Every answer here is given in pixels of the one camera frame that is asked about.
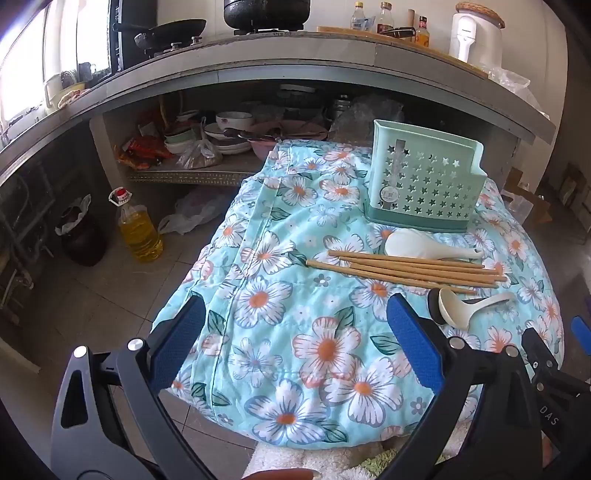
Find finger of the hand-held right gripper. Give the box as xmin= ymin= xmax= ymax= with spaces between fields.
xmin=522 ymin=327 xmax=580 ymax=393
xmin=571 ymin=316 xmax=591 ymax=358

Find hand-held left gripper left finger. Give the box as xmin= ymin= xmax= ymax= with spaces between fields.
xmin=50 ymin=294 xmax=218 ymax=480

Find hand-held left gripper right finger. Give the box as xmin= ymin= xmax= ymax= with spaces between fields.
xmin=379 ymin=293 xmax=548 ymax=480

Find white plastic ladle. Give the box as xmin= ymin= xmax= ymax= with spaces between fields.
xmin=438 ymin=288 xmax=515 ymax=329

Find wooden chopstick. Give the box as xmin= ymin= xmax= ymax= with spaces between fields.
xmin=342 ymin=258 xmax=509 ymax=281
xmin=339 ymin=254 xmax=502 ymax=274
xmin=306 ymin=260 xmax=498 ymax=289
xmin=328 ymin=251 xmax=485 ymax=269
xmin=306 ymin=263 xmax=477 ymax=295
xmin=345 ymin=263 xmax=500 ymax=287

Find white rice paddle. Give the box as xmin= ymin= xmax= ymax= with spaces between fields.
xmin=384 ymin=229 xmax=485 ymax=260

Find green star-cut utensil holder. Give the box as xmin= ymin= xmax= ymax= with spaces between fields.
xmin=364 ymin=119 xmax=488 ymax=232

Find person's left hand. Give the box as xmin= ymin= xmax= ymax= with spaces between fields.
xmin=242 ymin=468 xmax=315 ymax=480

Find floral light blue blanket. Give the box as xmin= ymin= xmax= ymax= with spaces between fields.
xmin=151 ymin=138 xmax=566 ymax=450

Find cooking oil bottle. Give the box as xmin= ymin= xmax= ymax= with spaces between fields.
xmin=108 ymin=187 xmax=164 ymax=264

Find white plastic bag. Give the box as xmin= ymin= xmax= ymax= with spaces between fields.
xmin=158 ymin=187 xmax=232 ymax=235

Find dark jar with plastic cover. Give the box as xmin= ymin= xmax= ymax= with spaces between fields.
xmin=55 ymin=194 xmax=109 ymax=267

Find plastic bag with brown contents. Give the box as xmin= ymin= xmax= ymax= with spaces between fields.
xmin=177 ymin=117 xmax=223 ymax=169

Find red snack packets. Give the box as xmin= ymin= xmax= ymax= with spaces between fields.
xmin=115 ymin=136 xmax=174 ymax=169

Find pile of ceramic bowls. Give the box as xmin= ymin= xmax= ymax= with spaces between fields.
xmin=164 ymin=83 xmax=331 ymax=160

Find crumpled clear plastic bags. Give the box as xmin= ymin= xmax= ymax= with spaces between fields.
xmin=330 ymin=99 xmax=407 ymax=144

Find clear plastic bag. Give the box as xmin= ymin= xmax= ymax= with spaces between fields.
xmin=487 ymin=65 xmax=532 ymax=93

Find white mug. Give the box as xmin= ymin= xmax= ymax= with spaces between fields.
xmin=44 ymin=74 xmax=63 ymax=116

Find grey concrete kitchen counter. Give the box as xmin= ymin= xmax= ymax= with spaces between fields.
xmin=0 ymin=32 xmax=557 ymax=185

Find gas stove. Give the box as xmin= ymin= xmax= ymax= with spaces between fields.
xmin=139 ymin=25 xmax=305 ymax=58

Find white electric kettle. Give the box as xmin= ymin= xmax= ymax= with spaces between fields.
xmin=449 ymin=11 xmax=505 ymax=65

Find black wok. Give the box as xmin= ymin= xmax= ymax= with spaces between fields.
xmin=113 ymin=18 xmax=208 ymax=51

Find black upright panel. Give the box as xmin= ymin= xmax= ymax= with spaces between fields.
xmin=110 ymin=0 xmax=139 ymax=75

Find window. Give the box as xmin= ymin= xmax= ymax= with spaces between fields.
xmin=0 ymin=0 xmax=112 ymax=130

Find clear glass bottle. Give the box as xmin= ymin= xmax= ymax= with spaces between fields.
xmin=349 ymin=1 xmax=370 ymax=31

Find wicker lid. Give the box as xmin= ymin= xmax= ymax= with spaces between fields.
xmin=455 ymin=2 xmax=507 ymax=28

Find black cooking pot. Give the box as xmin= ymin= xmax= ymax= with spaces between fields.
xmin=223 ymin=0 xmax=309 ymax=29

